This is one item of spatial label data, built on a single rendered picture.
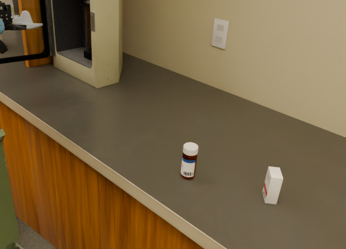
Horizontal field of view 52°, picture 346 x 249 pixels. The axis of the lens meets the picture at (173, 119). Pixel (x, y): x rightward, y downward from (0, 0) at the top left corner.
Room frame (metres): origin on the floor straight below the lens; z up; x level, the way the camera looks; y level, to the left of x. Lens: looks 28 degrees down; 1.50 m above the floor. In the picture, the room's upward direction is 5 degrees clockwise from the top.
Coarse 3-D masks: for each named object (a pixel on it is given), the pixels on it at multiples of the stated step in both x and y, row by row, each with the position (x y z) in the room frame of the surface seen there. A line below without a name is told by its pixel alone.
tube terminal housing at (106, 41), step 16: (96, 0) 1.29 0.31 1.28; (112, 0) 1.35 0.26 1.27; (96, 16) 1.29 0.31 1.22; (112, 16) 1.35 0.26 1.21; (96, 32) 1.29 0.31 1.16; (112, 32) 1.35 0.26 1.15; (96, 48) 1.29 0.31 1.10; (112, 48) 1.35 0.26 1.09; (64, 64) 1.43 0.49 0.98; (80, 64) 1.36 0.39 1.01; (96, 64) 1.29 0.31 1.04; (112, 64) 1.35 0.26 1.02; (96, 80) 1.29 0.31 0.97; (112, 80) 1.35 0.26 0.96
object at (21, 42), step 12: (0, 0) 1.36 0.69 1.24; (12, 0) 1.39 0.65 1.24; (24, 0) 1.42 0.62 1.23; (36, 0) 1.45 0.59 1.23; (36, 12) 1.44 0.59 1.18; (0, 36) 1.35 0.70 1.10; (12, 36) 1.38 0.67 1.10; (24, 36) 1.41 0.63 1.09; (36, 36) 1.44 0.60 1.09; (12, 48) 1.37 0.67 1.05; (24, 48) 1.40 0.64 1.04; (36, 48) 1.43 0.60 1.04
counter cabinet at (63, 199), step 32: (0, 128) 1.29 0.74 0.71; (32, 128) 1.10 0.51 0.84; (32, 160) 1.12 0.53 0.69; (64, 160) 0.97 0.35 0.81; (32, 192) 1.15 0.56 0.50; (64, 192) 0.98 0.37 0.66; (96, 192) 0.86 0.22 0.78; (32, 224) 1.18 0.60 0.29; (64, 224) 0.99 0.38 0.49; (96, 224) 0.86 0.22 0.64; (128, 224) 0.76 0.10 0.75; (160, 224) 0.68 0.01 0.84
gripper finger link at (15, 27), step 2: (8, 24) 1.14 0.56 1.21; (10, 24) 1.14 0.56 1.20; (12, 24) 1.15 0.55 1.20; (6, 26) 1.13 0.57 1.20; (8, 26) 1.13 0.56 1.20; (10, 26) 1.13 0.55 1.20; (12, 26) 1.13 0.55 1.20; (14, 26) 1.14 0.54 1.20; (16, 26) 1.14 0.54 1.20; (18, 26) 1.15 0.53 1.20; (20, 26) 1.15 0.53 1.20; (22, 26) 1.15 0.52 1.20; (24, 26) 1.15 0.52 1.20; (6, 28) 1.13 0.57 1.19; (8, 28) 1.13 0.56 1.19; (10, 28) 1.13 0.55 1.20; (12, 28) 1.13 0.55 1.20; (14, 28) 1.14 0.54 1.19; (16, 28) 1.14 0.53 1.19; (18, 28) 1.14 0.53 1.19; (20, 28) 1.14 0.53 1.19; (22, 28) 1.15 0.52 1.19; (24, 28) 1.15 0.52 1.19; (26, 28) 1.16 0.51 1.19
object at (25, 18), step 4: (24, 12) 1.17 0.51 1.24; (28, 12) 1.17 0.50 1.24; (20, 16) 1.16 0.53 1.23; (24, 16) 1.16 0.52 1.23; (28, 16) 1.17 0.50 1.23; (12, 20) 1.15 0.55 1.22; (16, 20) 1.16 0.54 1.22; (20, 20) 1.16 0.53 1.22; (24, 20) 1.16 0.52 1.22; (28, 20) 1.17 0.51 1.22; (16, 24) 1.15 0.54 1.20; (20, 24) 1.15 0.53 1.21; (24, 24) 1.16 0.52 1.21; (28, 24) 1.16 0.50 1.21; (32, 24) 1.17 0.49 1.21; (36, 24) 1.18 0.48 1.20; (40, 24) 1.19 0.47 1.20; (28, 28) 1.16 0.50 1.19; (32, 28) 1.17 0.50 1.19
